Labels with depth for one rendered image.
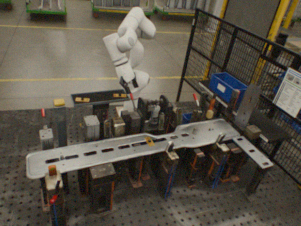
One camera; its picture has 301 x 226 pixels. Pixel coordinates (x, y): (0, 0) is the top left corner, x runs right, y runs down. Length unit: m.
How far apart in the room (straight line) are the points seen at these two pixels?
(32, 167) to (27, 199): 0.31
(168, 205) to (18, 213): 0.87
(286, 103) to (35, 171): 1.69
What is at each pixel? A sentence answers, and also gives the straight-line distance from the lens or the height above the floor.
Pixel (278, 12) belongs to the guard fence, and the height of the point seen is 1.56.
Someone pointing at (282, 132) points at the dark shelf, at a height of 1.03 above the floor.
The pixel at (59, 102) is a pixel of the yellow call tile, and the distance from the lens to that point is 1.64.
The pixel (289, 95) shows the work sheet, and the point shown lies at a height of 1.27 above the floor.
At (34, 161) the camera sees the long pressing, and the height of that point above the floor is 1.00.
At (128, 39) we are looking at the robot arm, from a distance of 1.34.
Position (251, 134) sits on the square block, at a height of 1.03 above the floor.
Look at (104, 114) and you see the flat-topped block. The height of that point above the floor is 1.04.
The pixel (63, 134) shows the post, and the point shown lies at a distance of 1.77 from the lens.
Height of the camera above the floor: 2.03
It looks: 33 degrees down
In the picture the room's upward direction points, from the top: 8 degrees clockwise
